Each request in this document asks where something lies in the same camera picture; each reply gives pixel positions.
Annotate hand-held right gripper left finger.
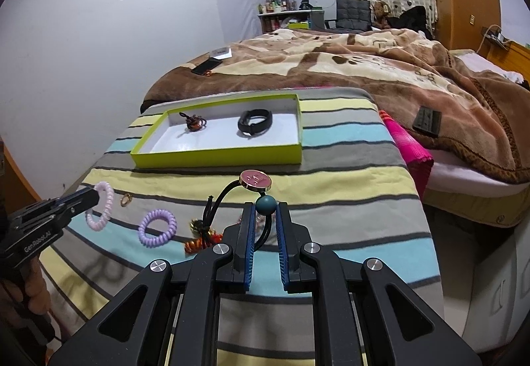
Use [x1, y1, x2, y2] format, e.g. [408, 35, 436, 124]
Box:
[47, 202, 254, 366]

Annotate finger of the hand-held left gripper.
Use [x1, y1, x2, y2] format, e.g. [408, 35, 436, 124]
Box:
[45, 186, 104, 227]

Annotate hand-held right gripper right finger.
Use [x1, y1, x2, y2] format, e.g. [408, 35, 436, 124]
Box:
[276, 202, 484, 366]

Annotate pink spiral hair tie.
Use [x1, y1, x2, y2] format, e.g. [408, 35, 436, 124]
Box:
[85, 182, 115, 232]

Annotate black hair tie gold charms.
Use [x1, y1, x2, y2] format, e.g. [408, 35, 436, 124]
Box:
[189, 195, 223, 244]

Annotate pink disc hair tie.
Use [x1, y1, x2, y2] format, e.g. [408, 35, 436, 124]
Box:
[203, 169, 275, 246]

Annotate purple spiral hair tie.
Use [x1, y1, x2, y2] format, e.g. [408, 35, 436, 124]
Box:
[138, 209, 177, 247]

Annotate green cardboard box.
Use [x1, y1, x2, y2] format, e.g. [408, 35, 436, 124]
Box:
[130, 93, 304, 169]

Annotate person's left hand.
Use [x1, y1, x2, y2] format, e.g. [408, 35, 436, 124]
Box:
[0, 256, 49, 350]

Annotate striped blanket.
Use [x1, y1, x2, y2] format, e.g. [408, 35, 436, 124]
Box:
[41, 88, 446, 366]

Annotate black wristband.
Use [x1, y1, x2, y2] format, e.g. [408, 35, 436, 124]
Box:
[238, 109, 270, 137]

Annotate pink cloth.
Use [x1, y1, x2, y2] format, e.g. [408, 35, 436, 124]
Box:
[379, 109, 435, 199]

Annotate black smartphone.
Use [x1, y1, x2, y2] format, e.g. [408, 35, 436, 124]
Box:
[191, 58, 223, 76]

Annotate mattress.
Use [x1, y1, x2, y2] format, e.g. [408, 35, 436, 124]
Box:
[424, 49, 530, 228]

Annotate brown patterned blanket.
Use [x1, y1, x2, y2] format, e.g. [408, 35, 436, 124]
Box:
[141, 27, 530, 184]

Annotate white small box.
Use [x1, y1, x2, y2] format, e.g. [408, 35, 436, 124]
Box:
[206, 45, 233, 60]

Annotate white bed base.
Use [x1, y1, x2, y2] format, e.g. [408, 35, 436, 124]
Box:
[422, 204, 530, 355]

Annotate white desk shelf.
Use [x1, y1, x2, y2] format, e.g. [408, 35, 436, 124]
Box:
[257, 8, 326, 34]

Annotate row of bottles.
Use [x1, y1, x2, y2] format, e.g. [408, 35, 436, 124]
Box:
[259, 0, 299, 15]

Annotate black padded chair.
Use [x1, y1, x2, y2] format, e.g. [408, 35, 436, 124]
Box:
[325, 0, 372, 34]

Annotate brown teddy bear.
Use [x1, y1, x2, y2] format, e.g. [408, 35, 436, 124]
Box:
[371, 1, 392, 30]

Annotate black clothing pile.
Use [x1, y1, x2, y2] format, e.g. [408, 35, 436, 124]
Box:
[387, 6, 434, 38]

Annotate dark brown beaded hair tie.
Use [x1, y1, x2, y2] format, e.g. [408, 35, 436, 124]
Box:
[179, 112, 208, 132]

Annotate white charger cable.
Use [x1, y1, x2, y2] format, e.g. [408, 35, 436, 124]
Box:
[476, 24, 512, 56]

